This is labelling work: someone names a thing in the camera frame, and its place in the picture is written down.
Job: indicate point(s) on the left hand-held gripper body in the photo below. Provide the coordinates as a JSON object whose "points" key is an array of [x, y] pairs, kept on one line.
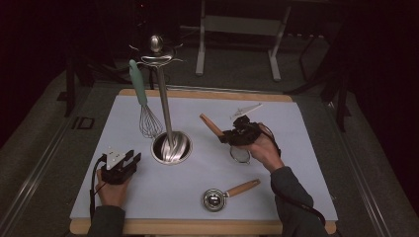
{"points": [[115, 171]]}

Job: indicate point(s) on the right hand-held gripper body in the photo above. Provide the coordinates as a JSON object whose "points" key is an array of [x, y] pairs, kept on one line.
{"points": [[243, 133]]}

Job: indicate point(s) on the steel utensil rack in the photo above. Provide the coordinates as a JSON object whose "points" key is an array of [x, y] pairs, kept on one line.
{"points": [[164, 105]]}

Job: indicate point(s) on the person's left hand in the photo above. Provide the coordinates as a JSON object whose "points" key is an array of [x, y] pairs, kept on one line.
{"points": [[112, 196]]}

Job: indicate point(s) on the person's right hand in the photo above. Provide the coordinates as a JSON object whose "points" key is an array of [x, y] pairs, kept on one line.
{"points": [[267, 151]]}

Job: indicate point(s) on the white table mat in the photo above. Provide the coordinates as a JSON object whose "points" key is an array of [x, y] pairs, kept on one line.
{"points": [[197, 184]]}

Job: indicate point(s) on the black metal stand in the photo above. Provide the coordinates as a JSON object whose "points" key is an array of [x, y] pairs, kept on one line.
{"points": [[70, 85], [339, 92]]}

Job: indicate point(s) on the wooden table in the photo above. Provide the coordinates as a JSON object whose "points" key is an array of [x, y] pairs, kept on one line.
{"points": [[197, 227]]}

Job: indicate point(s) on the white metal stand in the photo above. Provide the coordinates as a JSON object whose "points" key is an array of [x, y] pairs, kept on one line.
{"points": [[242, 24]]}

